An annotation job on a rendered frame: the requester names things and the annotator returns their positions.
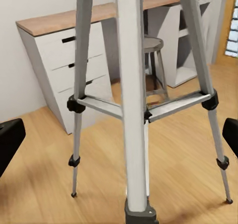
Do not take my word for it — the camera tripod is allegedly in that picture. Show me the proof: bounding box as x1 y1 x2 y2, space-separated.
67 0 233 224

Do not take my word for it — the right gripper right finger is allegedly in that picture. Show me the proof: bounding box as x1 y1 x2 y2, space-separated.
222 118 238 158

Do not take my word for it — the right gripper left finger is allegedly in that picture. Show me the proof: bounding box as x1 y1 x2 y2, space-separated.
0 118 26 178

